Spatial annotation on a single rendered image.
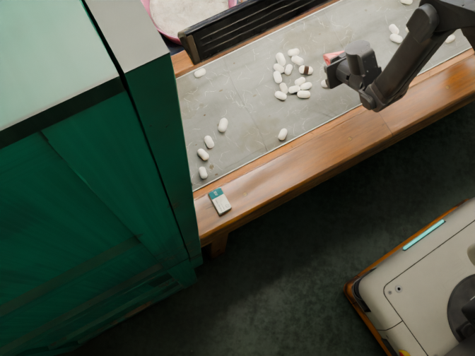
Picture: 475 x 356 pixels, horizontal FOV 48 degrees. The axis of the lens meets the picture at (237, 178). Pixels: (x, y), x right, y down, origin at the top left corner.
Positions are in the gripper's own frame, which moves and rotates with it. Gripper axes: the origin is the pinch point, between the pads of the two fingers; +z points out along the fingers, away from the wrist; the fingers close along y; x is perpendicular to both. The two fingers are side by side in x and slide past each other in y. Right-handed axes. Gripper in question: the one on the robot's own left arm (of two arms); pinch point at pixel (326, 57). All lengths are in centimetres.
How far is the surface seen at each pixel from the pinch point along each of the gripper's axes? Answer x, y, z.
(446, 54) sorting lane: 13.7, -34.0, -5.3
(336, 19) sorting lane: -1.4, -12.1, 13.3
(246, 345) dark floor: 99, 52, 5
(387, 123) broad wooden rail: 17.6, -6.7, -14.5
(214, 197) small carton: 13.3, 43.3, -12.9
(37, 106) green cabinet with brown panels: -59, 60, -84
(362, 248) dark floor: 94, -6, 12
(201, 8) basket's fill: -14.3, 19.9, 29.5
